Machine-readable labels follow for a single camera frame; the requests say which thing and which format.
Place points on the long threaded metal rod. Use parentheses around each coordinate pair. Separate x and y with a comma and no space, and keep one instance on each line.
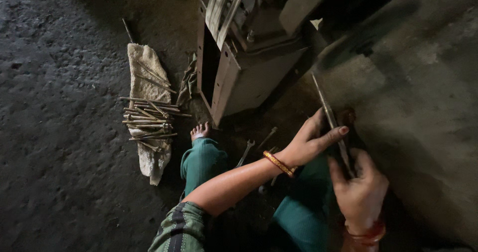
(328,110)

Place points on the thin metal rod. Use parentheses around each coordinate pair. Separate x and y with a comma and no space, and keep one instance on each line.
(127,30)

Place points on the single metal bolt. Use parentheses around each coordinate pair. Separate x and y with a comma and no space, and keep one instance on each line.
(267,137)

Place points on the person's green trousers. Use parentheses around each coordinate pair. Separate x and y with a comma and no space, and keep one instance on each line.
(201,162)

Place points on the open-end metal wrench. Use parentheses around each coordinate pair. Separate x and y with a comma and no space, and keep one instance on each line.
(245,153)

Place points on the person's left hand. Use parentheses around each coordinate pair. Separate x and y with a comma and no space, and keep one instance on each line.
(304,143)

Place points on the grey metal machine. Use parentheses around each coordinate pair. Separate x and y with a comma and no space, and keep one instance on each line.
(254,65)

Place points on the person's foot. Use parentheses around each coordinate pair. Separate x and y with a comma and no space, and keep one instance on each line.
(199,131)

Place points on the gold and red bangle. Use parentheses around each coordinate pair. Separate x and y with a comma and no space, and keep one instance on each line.
(279,164)

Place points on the dirty white cloth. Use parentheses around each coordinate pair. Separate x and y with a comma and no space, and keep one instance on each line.
(147,87)

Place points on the dark crumpled rag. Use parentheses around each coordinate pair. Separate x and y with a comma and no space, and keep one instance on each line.
(188,84)

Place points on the pile of long metal bolts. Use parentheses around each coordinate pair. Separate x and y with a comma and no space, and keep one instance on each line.
(149,117)

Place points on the person's right hand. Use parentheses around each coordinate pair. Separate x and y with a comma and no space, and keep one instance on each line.
(360,198)

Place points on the red bangles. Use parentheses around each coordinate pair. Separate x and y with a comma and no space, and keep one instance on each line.
(368,235)

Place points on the person's striped green sleeve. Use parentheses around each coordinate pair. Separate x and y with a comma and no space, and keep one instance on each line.
(179,229)

